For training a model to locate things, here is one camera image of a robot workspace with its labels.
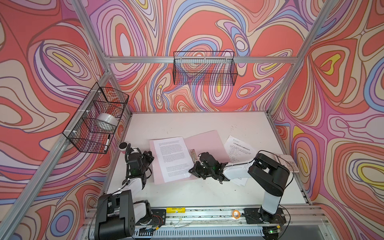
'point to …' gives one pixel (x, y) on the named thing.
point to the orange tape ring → (238, 215)
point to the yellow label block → (176, 210)
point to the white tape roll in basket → (107, 121)
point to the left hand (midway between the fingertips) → (153, 150)
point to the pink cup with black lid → (123, 146)
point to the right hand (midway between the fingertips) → (189, 174)
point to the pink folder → (209, 142)
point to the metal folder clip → (193, 155)
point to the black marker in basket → (107, 143)
